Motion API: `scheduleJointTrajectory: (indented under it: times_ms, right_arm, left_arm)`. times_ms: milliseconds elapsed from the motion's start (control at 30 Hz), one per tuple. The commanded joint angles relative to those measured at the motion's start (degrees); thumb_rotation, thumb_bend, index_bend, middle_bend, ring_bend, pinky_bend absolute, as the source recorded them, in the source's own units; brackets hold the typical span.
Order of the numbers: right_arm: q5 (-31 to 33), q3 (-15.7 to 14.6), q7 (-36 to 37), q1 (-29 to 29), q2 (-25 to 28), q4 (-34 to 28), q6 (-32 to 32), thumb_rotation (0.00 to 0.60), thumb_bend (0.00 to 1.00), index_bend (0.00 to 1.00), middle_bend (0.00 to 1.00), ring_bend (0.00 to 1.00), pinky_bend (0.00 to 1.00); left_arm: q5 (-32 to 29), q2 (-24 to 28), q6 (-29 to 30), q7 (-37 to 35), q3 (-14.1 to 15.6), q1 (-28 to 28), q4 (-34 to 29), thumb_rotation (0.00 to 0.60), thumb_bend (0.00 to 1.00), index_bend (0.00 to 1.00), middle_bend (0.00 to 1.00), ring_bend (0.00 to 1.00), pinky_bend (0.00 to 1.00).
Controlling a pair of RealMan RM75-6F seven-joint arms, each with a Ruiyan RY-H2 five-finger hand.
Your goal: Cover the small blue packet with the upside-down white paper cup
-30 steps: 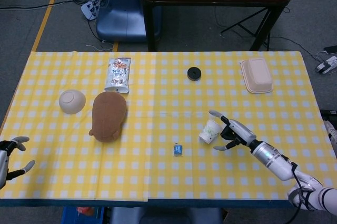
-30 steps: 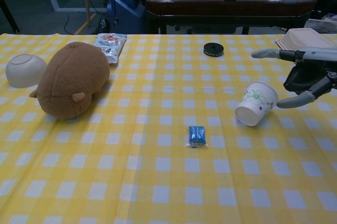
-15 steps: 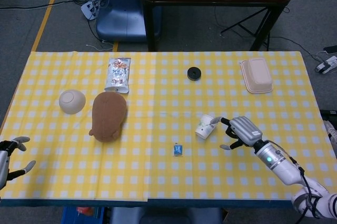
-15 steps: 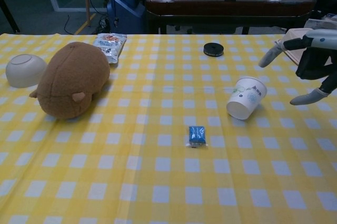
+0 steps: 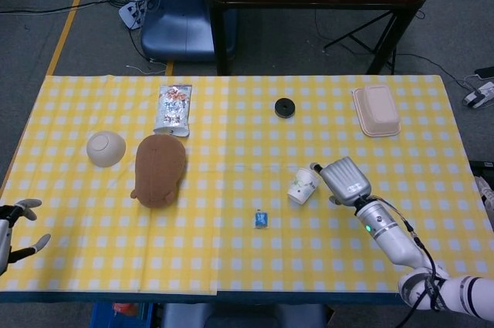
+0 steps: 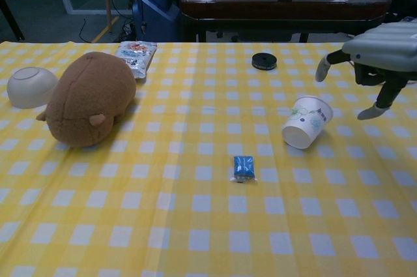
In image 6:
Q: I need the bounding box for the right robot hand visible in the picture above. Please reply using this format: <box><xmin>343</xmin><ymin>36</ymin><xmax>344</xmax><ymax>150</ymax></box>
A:
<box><xmin>315</xmin><ymin>22</ymin><xmax>417</xmax><ymax>121</ymax></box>

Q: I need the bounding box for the white paper cup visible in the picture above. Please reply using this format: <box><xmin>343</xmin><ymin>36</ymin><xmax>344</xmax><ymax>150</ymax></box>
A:
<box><xmin>281</xmin><ymin>95</ymin><xmax>334</xmax><ymax>150</ymax></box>

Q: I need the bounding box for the yellow checked tablecloth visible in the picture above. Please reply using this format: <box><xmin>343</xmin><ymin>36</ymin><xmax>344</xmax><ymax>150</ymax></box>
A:
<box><xmin>0</xmin><ymin>41</ymin><xmax>417</xmax><ymax>277</ymax></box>

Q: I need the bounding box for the brown mahjong table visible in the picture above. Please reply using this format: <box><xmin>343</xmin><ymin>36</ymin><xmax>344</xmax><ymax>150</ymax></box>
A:
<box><xmin>180</xmin><ymin>0</ymin><xmax>393</xmax><ymax>44</ymax></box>

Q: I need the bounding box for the black tape roll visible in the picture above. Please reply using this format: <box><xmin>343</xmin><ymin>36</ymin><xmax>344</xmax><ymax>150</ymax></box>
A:
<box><xmin>252</xmin><ymin>51</ymin><xmax>278</xmax><ymax>72</ymax></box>

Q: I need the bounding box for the small blue wrapped packet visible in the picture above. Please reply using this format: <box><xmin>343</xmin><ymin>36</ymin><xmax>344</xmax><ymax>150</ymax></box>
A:
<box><xmin>229</xmin><ymin>155</ymin><xmax>259</xmax><ymax>184</ymax></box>

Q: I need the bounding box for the blue machine base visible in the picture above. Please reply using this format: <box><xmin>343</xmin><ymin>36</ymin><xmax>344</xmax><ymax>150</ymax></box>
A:
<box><xmin>132</xmin><ymin>0</ymin><xmax>184</xmax><ymax>43</ymax></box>

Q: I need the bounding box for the silver snack bag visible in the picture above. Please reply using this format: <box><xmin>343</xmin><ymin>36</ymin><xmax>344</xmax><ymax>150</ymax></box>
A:
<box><xmin>116</xmin><ymin>40</ymin><xmax>158</xmax><ymax>80</ymax></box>

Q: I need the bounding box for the brown plush toy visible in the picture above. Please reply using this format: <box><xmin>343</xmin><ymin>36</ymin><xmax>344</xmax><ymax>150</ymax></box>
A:
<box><xmin>35</xmin><ymin>51</ymin><xmax>137</xmax><ymax>151</ymax></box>

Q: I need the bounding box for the white upturned bowl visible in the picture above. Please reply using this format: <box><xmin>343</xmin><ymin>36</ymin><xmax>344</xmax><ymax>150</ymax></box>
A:
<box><xmin>7</xmin><ymin>66</ymin><xmax>59</xmax><ymax>109</ymax></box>

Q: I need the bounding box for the black floor cable tangle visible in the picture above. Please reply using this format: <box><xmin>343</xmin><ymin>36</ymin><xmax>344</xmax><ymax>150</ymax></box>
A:
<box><xmin>79</xmin><ymin>18</ymin><xmax>137</xmax><ymax>43</ymax></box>

